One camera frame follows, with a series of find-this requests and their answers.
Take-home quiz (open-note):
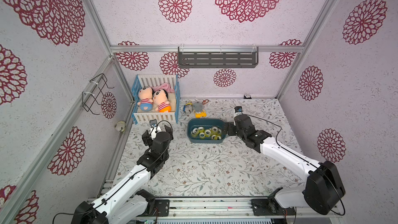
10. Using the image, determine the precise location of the large yellow tape roll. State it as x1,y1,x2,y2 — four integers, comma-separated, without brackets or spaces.
204,129,212,137

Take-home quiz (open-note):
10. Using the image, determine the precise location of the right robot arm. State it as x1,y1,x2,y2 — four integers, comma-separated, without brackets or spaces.
233,114,346,215

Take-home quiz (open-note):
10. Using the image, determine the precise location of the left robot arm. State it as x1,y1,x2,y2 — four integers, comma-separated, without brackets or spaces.
72,127,173,224

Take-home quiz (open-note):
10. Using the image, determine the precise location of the teal plastic storage box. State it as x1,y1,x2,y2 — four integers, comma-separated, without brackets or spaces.
187,118,227,144

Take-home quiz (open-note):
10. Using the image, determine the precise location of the white and blue toy crib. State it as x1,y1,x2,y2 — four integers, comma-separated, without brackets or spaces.
132,75,180,124

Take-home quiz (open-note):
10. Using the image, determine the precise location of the orange plush doll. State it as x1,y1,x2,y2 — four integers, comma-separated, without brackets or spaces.
153,89,172,113

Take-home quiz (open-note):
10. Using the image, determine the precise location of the blue plush doll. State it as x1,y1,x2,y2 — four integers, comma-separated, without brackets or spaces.
138,87,153,112

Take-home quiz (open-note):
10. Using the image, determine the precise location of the pink blanket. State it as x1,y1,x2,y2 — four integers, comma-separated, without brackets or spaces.
153,83,175,93

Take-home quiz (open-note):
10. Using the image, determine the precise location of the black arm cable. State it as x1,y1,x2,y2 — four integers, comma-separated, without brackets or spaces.
245,114,346,216

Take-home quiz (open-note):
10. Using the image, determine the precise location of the black wire wall rack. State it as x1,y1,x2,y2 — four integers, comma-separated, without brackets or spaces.
81,73,114,115

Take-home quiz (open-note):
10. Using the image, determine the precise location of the metal base rail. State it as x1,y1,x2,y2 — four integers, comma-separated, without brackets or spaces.
131,197,344,224

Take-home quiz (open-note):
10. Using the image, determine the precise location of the grey wall shelf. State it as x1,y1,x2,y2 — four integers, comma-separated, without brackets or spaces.
177,47,259,68

